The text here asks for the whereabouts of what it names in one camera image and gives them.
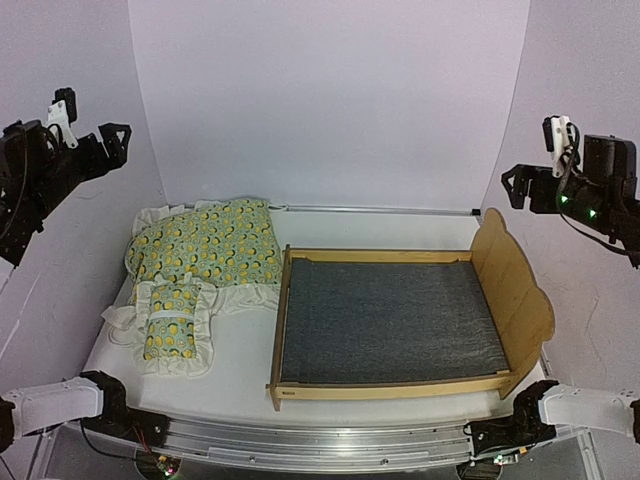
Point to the lemon print bed cushion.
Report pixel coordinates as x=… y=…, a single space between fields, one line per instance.
x=230 y=244

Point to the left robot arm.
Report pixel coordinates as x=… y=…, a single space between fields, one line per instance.
x=39 y=171

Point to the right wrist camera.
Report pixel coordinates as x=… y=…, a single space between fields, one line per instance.
x=560 y=136

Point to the wooden pet bed frame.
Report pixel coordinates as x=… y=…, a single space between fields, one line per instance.
x=521 y=311

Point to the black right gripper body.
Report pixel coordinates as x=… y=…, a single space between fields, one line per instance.
x=543 y=202

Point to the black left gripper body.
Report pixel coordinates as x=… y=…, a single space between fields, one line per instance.
x=93 y=165

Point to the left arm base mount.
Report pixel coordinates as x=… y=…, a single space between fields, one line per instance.
x=117 y=419

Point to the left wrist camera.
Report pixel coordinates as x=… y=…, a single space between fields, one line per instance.
x=61 y=114

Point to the small lemon print pillow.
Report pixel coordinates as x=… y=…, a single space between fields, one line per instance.
x=173 y=327

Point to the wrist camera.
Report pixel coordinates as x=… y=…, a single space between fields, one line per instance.
x=560 y=136
x=61 y=114

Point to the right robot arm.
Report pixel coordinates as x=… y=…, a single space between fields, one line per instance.
x=591 y=186

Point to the aluminium front rail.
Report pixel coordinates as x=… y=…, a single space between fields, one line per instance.
x=347 y=449

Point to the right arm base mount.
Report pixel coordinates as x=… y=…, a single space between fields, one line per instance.
x=523 y=428

